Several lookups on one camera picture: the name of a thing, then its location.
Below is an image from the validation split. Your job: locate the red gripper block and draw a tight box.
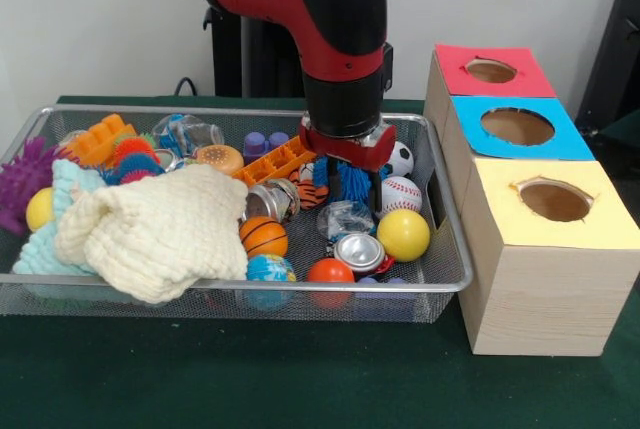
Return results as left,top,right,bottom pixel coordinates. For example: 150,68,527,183
298,116,398,214

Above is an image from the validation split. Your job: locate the cream waffle cloth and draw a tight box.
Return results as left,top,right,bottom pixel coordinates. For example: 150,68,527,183
53,163,250,305

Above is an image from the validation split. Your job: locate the shallow mesh metal bin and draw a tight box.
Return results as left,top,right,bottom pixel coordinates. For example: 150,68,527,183
0,104,475,324

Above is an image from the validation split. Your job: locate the wooden box with three holes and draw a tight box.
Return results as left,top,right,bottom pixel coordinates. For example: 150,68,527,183
423,44,640,358

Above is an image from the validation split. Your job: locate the blue spiky ball toy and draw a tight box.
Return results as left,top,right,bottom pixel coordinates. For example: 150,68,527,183
313,156,386,205

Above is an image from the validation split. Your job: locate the white baseball with red stitching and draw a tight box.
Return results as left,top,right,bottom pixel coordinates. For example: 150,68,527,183
380,176,424,215

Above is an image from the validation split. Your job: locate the crushed can with silver top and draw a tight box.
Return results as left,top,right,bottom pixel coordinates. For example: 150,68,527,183
327,232,396,278

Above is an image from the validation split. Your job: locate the large yellow ball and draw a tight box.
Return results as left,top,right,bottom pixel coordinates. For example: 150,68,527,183
376,208,432,264

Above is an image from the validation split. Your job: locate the long orange block with holes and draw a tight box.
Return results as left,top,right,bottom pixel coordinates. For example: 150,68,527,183
232,134,317,188

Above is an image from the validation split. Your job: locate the silver can with printed label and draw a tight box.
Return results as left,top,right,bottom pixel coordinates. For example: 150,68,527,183
244,177,301,225

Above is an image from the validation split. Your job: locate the orange basketball toy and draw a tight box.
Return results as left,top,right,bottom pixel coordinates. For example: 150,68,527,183
238,216,290,260

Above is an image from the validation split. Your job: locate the dark green table cloth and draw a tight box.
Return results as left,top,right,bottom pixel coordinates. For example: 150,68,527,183
0,94,640,429

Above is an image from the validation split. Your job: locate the mint green waffle cloth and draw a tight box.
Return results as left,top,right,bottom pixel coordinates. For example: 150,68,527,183
12,158,109,278

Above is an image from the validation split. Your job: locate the black flat panel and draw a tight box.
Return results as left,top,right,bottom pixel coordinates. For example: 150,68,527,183
574,0,640,180

